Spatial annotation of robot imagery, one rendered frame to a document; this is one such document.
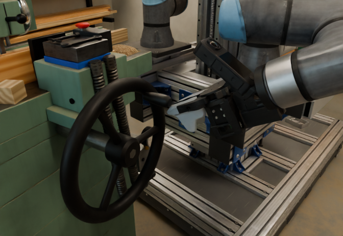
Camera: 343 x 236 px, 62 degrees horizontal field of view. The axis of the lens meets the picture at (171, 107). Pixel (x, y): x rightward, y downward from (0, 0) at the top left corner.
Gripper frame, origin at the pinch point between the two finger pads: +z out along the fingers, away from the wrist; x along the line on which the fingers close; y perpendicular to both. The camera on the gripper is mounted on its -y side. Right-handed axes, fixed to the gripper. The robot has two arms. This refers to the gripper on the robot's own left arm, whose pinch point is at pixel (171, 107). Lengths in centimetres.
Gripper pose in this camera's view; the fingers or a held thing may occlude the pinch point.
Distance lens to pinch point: 56.0
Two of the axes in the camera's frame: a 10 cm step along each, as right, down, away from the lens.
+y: 4.4, 8.8, 1.5
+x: 5.2, -3.9, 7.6
